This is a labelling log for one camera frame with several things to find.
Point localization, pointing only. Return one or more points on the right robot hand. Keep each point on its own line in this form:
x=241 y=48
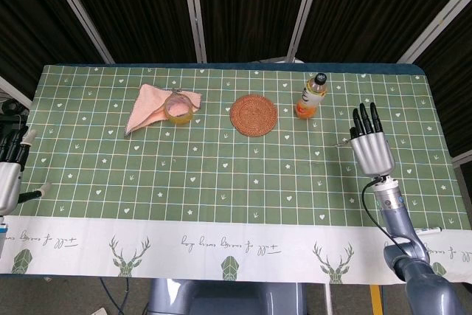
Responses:
x=370 y=145

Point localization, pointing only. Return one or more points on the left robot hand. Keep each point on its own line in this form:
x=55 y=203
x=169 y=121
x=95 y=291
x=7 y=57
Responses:
x=9 y=178

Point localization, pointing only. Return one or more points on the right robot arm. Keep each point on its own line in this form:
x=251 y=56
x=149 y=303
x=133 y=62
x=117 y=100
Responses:
x=413 y=248

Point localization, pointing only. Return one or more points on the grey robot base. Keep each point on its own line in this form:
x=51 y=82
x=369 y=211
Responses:
x=225 y=297

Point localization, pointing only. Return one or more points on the white marker pen with blue label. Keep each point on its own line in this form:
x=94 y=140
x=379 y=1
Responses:
x=3 y=232

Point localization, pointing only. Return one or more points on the orange drink bottle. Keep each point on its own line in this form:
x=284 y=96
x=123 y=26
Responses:
x=311 y=97

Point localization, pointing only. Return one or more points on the round woven rattan coaster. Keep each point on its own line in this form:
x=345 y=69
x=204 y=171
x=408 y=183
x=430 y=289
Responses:
x=253 y=114

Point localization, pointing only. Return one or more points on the green checked tablecloth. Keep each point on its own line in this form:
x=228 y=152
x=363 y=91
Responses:
x=228 y=167

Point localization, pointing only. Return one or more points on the yellow floor tape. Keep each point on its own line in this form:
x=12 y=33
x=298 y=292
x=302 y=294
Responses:
x=376 y=299

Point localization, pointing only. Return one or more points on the pink cloth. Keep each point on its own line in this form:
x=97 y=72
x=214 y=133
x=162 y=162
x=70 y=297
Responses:
x=147 y=106

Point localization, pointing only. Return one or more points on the glass jar with orange liquid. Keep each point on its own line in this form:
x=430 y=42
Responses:
x=178 y=108

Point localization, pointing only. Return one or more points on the white partition frame post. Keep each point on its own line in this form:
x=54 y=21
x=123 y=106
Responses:
x=304 y=10
x=435 y=21
x=194 y=10
x=79 y=9

